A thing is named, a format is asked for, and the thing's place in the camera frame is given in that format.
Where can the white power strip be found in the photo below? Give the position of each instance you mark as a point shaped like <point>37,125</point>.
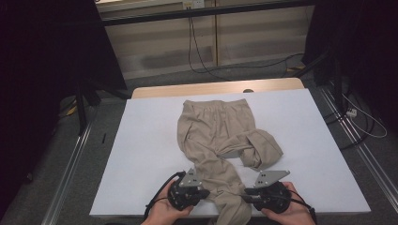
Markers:
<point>351,112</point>

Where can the aluminium floor rail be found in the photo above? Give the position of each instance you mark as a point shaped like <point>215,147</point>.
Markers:
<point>67,178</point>
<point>372,165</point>

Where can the person's left hand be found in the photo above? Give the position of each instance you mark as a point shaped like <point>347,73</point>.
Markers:
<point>162,212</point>

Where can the person's right hand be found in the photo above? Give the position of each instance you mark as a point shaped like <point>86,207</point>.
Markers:
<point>291,214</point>

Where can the black curtain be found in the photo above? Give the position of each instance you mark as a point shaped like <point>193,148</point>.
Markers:
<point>359,47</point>
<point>47,62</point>

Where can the white wall socket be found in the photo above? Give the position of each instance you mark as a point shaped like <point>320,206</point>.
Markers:
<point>194,3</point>

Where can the black horizontal bar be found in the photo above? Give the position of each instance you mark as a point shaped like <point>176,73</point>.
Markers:
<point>203,12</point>

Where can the black metal stand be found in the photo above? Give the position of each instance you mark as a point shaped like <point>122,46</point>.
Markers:
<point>80,112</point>
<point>336,84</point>

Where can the wooden table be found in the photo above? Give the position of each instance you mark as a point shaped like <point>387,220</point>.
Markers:
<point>187,89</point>

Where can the yellow floor tape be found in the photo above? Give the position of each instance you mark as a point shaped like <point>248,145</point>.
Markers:
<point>72,110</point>
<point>297,67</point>

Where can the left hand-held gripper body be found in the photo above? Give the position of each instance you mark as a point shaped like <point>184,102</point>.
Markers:
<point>184,195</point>

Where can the small black floor object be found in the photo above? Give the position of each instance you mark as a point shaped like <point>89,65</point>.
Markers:
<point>104,138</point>

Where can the light wooden cabinet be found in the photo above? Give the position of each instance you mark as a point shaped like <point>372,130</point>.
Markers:
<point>256,40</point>

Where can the beige pants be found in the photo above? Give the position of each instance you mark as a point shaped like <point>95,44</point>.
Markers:
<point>216,131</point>

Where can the white table mat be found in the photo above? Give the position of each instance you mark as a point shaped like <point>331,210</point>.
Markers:
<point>140,162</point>

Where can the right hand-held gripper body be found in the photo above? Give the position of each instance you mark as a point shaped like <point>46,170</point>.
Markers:
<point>272,197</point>

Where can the dark table grommet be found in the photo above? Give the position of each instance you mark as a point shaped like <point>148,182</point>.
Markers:
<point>248,91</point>

